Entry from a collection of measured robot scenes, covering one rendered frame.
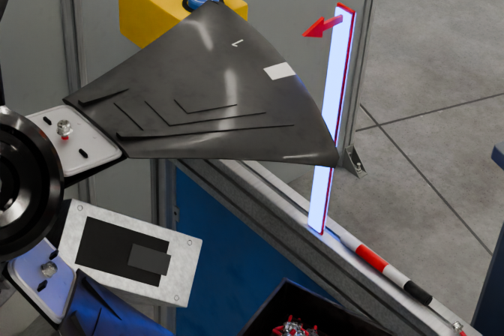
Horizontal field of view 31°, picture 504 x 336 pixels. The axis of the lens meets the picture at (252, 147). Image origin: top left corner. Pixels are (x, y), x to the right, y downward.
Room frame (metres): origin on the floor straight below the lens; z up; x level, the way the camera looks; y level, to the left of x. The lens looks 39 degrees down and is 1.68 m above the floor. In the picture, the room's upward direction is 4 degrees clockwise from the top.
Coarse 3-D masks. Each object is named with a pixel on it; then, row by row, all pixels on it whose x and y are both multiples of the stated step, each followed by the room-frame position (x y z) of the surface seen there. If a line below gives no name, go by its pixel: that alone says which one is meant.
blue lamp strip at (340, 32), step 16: (336, 32) 0.84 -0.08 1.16; (336, 48) 0.84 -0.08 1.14; (336, 64) 0.83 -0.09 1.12; (336, 80) 0.83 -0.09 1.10; (336, 96) 0.83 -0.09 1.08; (336, 112) 0.83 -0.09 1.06; (320, 176) 0.83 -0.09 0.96; (320, 192) 0.83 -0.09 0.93; (320, 208) 0.83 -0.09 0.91; (320, 224) 0.83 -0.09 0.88
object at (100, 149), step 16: (48, 112) 0.63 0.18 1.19; (64, 112) 0.63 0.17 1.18; (48, 128) 0.61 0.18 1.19; (80, 128) 0.61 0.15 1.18; (96, 128) 0.61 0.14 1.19; (64, 144) 0.59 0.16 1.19; (80, 144) 0.59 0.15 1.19; (96, 144) 0.59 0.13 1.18; (112, 144) 0.59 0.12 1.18; (64, 160) 0.56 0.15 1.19; (80, 160) 0.57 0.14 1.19; (96, 160) 0.57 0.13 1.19; (64, 176) 0.55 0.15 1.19
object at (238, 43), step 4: (236, 36) 0.78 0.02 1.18; (240, 36) 0.79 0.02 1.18; (224, 40) 0.77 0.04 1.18; (228, 40) 0.77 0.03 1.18; (232, 40) 0.78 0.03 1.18; (236, 40) 0.78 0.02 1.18; (240, 40) 0.78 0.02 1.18; (244, 40) 0.78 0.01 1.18; (248, 40) 0.78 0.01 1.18; (228, 44) 0.77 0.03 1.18; (232, 44) 0.77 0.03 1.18; (236, 44) 0.77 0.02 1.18; (240, 44) 0.77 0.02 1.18; (244, 44) 0.78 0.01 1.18; (248, 44) 0.78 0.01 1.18; (252, 44) 0.78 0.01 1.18; (232, 48) 0.77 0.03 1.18; (236, 48) 0.77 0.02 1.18; (240, 48) 0.77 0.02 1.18; (244, 48) 0.77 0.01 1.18
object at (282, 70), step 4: (276, 64) 0.76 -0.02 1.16; (280, 64) 0.76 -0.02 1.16; (284, 64) 0.76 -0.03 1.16; (288, 64) 0.77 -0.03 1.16; (264, 68) 0.75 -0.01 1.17; (268, 68) 0.75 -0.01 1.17; (272, 68) 0.75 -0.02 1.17; (276, 68) 0.75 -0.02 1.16; (280, 68) 0.76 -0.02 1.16; (284, 68) 0.76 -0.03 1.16; (288, 68) 0.76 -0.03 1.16; (268, 72) 0.75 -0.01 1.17; (272, 72) 0.75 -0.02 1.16; (276, 72) 0.75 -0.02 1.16; (280, 72) 0.75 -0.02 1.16; (284, 72) 0.75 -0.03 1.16; (288, 72) 0.76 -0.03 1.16; (292, 72) 0.76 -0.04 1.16; (272, 76) 0.74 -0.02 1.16; (276, 76) 0.74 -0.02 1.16; (280, 76) 0.75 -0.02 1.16
